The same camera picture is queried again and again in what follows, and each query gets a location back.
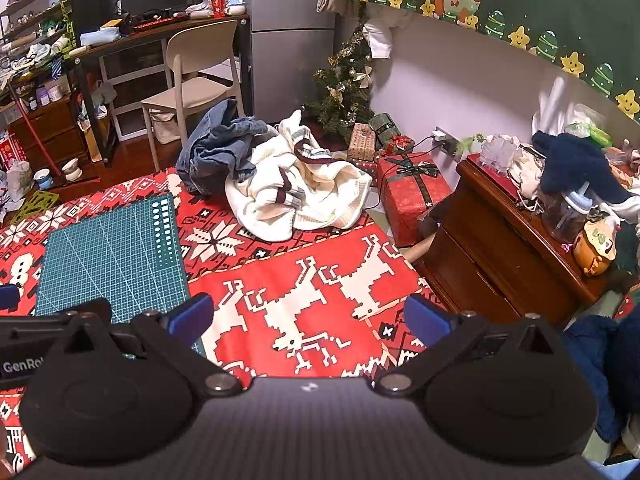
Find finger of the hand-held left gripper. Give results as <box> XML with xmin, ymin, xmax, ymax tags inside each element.
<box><xmin>0</xmin><ymin>283</ymin><xmax>22</xmax><ymax>312</ymax></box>

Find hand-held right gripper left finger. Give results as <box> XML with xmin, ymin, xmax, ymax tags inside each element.
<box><xmin>37</xmin><ymin>294</ymin><xmax>243</xmax><ymax>397</ymax></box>

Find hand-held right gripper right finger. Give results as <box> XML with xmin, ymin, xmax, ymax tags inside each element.
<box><xmin>369</xmin><ymin>294</ymin><xmax>571</xmax><ymax>396</ymax></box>

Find dark blue denim pants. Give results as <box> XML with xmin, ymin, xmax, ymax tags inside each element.
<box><xmin>189</xmin><ymin>98</ymin><xmax>240</xmax><ymax>161</ymax></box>

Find green plastic stencil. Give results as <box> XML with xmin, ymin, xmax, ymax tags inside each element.
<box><xmin>10</xmin><ymin>189</ymin><xmax>60</xmax><ymax>226</ymax></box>

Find wooden nightstand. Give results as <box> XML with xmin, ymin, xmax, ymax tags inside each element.
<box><xmin>417</xmin><ymin>154</ymin><xmax>618</xmax><ymax>330</ymax></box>

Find green cutting mat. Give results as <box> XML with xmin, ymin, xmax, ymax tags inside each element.
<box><xmin>35</xmin><ymin>192</ymin><xmax>208</xmax><ymax>358</ymax></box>

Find white plastic bag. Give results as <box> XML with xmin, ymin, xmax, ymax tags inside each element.
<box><xmin>0</xmin><ymin>159</ymin><xmax>35</xmax><ymax>211</ymax></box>

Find large red gift box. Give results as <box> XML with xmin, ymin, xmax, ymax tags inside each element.
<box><xmin>376</xmin><ymin>152</ymin><xmax>453</xmax><ymax>248</ymax></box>

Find red patterned blanket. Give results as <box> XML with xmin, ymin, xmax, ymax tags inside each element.
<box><xmin>0</xmin><ymin>166</ymin><xmax>448</xmax><ymax>478</ymax></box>

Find red cardboard box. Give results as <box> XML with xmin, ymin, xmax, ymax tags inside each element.
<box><xmin>0</xmin><ymin>132</ymin><xmax>26</xmax><ymax>171</ymax></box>

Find cream knit sweater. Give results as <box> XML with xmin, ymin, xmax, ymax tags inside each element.
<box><xmin>225</xmin><ymin>110</ymin><xmax>373</xmax><ymax>242</ymax></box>

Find brown wooden drawer cabinet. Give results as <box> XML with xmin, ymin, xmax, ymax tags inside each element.
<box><xmin>7</xmin><ymin>95</ymin><xmax>90</xmax><ymax>173</ymax></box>

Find clear plastic water jug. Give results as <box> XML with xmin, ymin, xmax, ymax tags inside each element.
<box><xmin>541</xmin><ymin>182</ymin><xmax>596</xmax><ymax>245</ymax></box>

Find small red gift box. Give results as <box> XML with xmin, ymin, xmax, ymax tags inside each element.
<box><xmin>384</xmin><ymin>134</ymin><xmax>416</xmax><ymax>157</ymax></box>

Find orange cat figurine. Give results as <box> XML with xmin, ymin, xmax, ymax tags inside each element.
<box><xmin>572</xmin><ymin>212</ymin><xmax>619</xmax><ymax>278</ymax></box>

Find dark blue fleece clothing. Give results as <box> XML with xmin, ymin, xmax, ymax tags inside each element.
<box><xmin>560</xmin><ymin>305</ymin><xmax>640</xmax><ymax>461</ymax></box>

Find brown patterned gift box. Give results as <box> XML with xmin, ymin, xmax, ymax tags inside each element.
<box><xmin>347</xmin><ymin>122</ymin><xmax>377</xmax><ymax>163</ymax></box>

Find white fabric basket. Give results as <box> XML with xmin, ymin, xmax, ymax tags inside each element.
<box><xmin>149</xmin><ymin>109</ymin><xmax>187</xmax><ymax>145</ymax></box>

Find green plaid gift box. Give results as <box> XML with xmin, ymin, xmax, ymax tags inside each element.
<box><xmin>369</xmin><ymin>112</ymin><xmax>402</xmax><ymax>147</ymax></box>

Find navy fluffy cloth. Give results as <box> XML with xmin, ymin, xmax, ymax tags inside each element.
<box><xmin>531</xmin><ymin>131</ymin><xmax>632</xmax><ymax>207</ymax></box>

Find small Christmas tree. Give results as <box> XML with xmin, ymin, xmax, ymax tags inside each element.
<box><xmin>302</xmin><ymin>7</ymin><xmax>376</xmax><ymax>143</ymax></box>

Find white drawer unit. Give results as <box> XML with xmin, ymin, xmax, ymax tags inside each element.
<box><xmin>99</xmin><ymin>40</ymin><xmax>171</xmax><ymax>142</ymax></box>

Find beige plastic chair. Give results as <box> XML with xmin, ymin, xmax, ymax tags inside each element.
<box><xmin>141</xmin><ymin>19</ymin><xmax>246</xmax><ymax>171</ymax></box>

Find cluttered storage shelf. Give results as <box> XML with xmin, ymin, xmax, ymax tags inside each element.
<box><xmin>0</xmin><ymin>0</ymin><xmax>76</xmax><ymax>111</ymax></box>

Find grey refrigerator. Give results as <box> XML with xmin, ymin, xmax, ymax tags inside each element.
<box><xmin>232</xmin><ymin>0</ymin><xmax>336</xmax><ymax>126</ymax></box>

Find white hanging cloth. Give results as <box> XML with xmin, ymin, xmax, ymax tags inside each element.
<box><xmin>362</xmin><ymin>19</ymin><xmax>394</xmax><ymax>59</ymax></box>

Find dark wooden desk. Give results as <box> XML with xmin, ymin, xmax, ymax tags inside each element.
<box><xmin>65</xmin><ymin>12</ymin><xmax>251</xmax><ymax>163</ymax></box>

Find red keyboard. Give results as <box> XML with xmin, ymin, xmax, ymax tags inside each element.
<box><xmin>131</xmin><ymin>16</ymin><xmax>177</xmax><ymax>32</ymax></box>

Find black computer tower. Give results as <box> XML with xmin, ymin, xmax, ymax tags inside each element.
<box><xmin>69</xmin><ymin>0</ymin><xmax>120</xmax><ymax>37</ymax></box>

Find red-handled broom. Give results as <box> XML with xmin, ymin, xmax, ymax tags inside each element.
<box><xmin>6</xmin><ymin>80</ymin><xmax>101</xmax><ymax>186</ymax></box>

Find white wall charger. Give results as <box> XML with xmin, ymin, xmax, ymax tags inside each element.
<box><xmin>431</xmin><ymin>127</ymin><xmax>461</xmax><ymax>157</ymax></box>

